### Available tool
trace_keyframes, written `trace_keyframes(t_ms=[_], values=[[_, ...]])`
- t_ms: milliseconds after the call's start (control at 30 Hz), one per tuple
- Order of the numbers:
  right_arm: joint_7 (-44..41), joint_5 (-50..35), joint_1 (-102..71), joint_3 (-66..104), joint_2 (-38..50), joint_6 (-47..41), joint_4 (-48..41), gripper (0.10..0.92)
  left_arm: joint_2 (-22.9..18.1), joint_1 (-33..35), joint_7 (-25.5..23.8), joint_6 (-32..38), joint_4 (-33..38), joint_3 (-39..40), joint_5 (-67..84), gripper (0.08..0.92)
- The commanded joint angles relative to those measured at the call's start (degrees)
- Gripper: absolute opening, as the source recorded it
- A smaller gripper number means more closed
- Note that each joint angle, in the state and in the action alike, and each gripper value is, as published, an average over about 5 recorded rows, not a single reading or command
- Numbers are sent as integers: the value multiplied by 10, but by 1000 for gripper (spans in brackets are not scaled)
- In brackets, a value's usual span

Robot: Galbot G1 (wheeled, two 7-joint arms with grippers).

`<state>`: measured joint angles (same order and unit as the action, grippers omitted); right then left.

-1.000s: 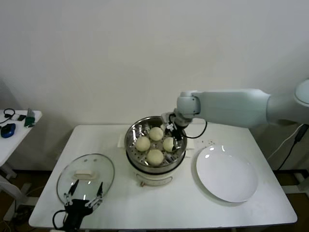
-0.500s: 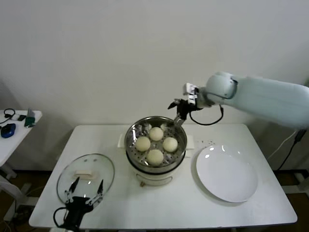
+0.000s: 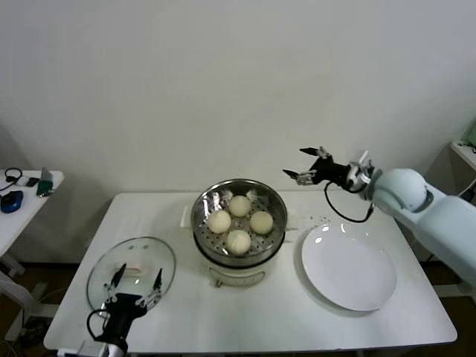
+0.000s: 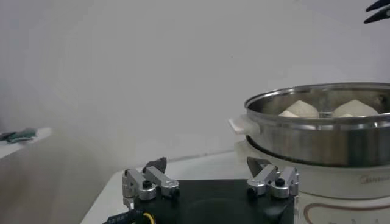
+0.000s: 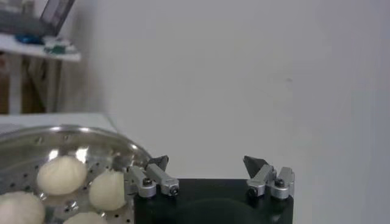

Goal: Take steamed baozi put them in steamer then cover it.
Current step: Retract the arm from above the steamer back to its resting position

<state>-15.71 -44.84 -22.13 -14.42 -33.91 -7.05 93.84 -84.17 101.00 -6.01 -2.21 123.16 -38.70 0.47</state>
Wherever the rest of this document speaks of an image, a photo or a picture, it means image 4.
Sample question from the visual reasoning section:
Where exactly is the small black device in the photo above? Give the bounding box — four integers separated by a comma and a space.
0, 131, 16, 142

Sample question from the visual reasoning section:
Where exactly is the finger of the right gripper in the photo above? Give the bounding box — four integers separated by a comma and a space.
363, 5, 390, 25
365, 0, 390, 13

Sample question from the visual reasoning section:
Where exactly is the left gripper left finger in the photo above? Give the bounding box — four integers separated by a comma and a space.
121, 156, 181, 211

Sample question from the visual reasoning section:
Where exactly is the white steamed baozi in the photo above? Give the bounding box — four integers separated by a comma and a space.
278, 100, 321, 119
331, 99, 380, 119

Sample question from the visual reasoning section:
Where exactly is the stainless steel steamer basket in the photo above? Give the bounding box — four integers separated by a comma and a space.
228, 82, 390, 169

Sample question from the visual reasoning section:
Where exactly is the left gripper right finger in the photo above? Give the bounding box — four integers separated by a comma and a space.
246, 156, 301, 200

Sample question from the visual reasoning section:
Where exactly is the white electric cooker base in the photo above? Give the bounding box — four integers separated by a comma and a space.
234, 139, 390, 224

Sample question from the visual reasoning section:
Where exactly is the green and grey tool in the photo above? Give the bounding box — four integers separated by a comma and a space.
5, 128, 38, 144

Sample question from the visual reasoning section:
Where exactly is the white side table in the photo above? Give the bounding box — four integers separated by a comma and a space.
0, 127, 53, 161

